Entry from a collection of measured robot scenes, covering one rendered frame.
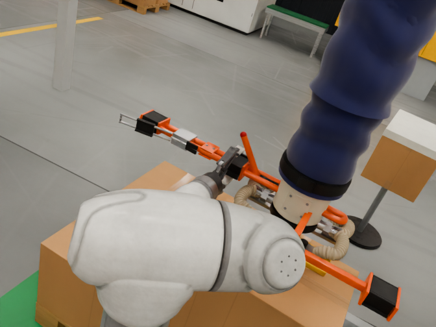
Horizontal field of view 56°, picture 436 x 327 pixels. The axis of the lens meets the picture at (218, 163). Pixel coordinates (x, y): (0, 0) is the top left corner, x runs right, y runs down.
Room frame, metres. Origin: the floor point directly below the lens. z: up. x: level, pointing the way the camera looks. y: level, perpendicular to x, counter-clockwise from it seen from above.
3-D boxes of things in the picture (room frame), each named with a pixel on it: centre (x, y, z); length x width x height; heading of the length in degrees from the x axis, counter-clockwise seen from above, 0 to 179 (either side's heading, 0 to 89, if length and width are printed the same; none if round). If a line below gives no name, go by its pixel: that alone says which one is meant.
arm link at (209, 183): (1.01, 0.02, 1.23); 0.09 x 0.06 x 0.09; 72
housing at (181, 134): (1.29, 0.14, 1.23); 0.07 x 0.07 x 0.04; 72
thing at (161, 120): (1.34, 0.27, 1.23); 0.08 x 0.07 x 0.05; 72
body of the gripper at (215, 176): (1.08, 0.00, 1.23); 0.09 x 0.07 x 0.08; 162
